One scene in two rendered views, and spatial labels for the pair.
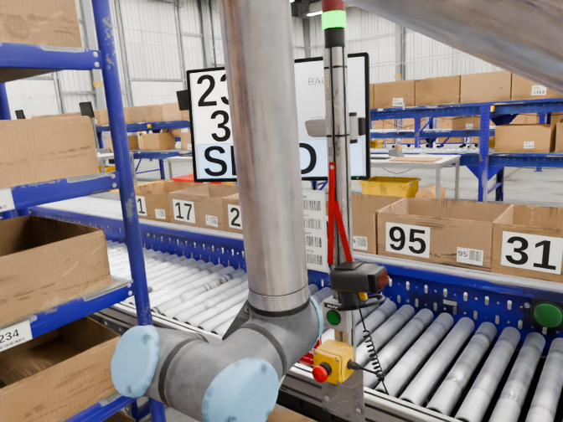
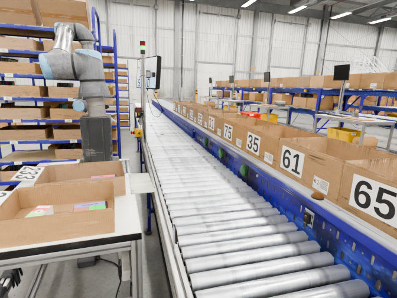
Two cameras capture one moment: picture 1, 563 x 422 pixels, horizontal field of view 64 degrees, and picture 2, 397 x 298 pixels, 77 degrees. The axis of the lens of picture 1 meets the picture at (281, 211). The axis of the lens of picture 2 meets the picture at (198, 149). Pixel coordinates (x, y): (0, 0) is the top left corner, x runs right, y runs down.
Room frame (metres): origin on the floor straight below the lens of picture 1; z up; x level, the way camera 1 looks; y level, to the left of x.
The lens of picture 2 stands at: (-0.59, -1.96, 1.28)
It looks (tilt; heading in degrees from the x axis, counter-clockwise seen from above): 14 degrees down; 36
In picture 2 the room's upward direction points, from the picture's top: 2 degrees clockwise
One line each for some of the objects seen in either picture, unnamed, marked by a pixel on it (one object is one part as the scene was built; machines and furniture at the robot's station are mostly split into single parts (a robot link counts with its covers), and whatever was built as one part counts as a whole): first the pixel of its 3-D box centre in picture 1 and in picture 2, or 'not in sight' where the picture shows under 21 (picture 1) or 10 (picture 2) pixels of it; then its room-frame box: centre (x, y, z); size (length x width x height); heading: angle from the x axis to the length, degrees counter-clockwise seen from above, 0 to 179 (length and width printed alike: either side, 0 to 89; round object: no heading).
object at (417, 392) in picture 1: (441, 358); (174, 146); (1.13, -0.42, 0.72); 0.52 x 0.05 x 0.05; 142
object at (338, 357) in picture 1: (346, 367); (137, 133); (0.94, -0.13, 0.84); 0.15 x 0.09 x 0.07; 52
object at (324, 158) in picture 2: not in sight; (331, 165); (0.61, -1.82, 0.96); 0.39 x 0.29 x 0.17; 52
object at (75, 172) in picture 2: not in sight; (84, 180); (0.03, -0.79, 0.80); 0.38 x 0.28 x 0.10; 147
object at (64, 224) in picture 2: not in sight; (62, 209); (-0.19, -1.02, 0.80); 0.38 x 0.28 x 0.10; 145
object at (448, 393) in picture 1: (465, 366); (175, 148); (1.09, -0.47, 0.72); 0.52 x 0.05 x 0.05; 142
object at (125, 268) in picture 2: not in sight; (123, 251); (0.12, -0.97, 0.41); 0.45 x 0.06 x 0.08; 54
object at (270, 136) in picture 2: not in sight; (280, 145); (0.85, -1.51, 0.96); 0.39 x 0.29 x 0.17; 52
